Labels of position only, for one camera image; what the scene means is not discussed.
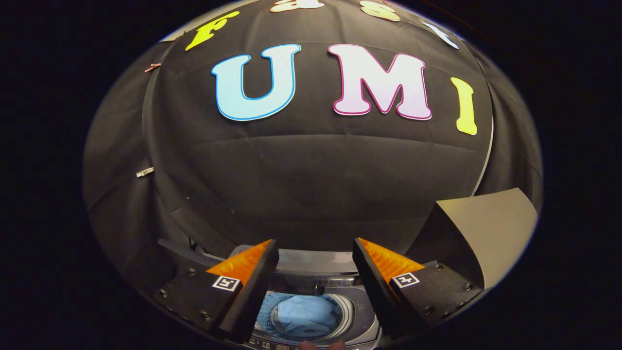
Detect grey beige cabinet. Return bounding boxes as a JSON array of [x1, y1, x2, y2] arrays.
[[418, 188, 539, 290]]

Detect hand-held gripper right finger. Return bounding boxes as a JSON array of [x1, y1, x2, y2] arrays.
[[352, 237, 484, 340]]

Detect washing machine glass lid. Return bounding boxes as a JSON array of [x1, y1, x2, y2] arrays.
[[156, 238, 364, 288]]

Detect light blue shirt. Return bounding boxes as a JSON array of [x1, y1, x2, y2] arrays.
[[276, 295, 342, 337]]

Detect black backdrop cloth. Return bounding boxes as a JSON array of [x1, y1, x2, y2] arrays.
[[83, 0, 544, 292]]

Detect small dark washing machine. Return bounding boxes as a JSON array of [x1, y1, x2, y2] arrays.
[[155, 238, 384, 350]]

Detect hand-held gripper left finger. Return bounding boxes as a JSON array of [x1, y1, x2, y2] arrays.
[[155, 239, 280, 345]]

